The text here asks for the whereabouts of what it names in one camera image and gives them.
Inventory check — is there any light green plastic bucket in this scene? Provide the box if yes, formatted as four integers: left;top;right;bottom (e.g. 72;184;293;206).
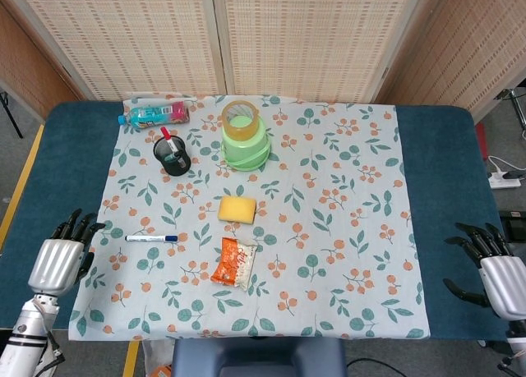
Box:
220;124;272;172

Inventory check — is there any white power cable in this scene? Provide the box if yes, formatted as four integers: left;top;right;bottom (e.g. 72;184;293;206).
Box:
486;154;514;177

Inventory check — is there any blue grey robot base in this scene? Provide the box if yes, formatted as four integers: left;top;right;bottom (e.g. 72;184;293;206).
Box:
171;338;348;377

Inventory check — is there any yellow sponge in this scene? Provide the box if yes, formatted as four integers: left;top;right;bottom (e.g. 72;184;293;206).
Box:
217;195;257;223

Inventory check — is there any floral leaf print tablecloth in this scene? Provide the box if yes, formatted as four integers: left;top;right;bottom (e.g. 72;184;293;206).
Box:
67;93;431;341

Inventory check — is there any black box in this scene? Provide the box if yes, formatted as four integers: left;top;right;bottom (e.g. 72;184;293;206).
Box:
501;211;526;242

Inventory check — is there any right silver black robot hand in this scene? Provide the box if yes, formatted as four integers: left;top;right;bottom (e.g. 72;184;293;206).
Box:
442;222;526;321

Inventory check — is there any black tripod leg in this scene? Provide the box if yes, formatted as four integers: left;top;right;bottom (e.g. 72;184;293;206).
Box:
0;87;25;140

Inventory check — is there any white power strip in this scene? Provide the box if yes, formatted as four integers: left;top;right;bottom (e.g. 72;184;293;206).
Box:
488;172;522;189

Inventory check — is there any plastic drink bottle colourful label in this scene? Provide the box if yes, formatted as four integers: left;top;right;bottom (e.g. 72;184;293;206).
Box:
118;100;191;127

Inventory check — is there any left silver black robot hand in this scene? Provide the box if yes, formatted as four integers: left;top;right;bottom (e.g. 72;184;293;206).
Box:
27;208;107;298

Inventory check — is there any metal stand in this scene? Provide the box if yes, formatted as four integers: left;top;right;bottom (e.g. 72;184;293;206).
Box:
494;77;526;140

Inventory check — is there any blue white marker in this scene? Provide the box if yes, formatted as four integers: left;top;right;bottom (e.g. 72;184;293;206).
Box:
124;233;179;243

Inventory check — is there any clear yellowish packing tape roll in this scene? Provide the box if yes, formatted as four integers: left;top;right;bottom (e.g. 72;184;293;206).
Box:
221;99;261;142

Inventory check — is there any black cable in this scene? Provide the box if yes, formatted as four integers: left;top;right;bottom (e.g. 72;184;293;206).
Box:
344;356;412;377

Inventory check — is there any orange white snack packet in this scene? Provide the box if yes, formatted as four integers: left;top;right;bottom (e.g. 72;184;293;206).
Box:
210;236;259;292

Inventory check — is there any red floor object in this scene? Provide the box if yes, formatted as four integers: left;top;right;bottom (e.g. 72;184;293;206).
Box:
475;122;493;161

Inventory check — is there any black mesh pen cup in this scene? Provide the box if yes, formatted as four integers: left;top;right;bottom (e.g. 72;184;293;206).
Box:
153;134;192;177

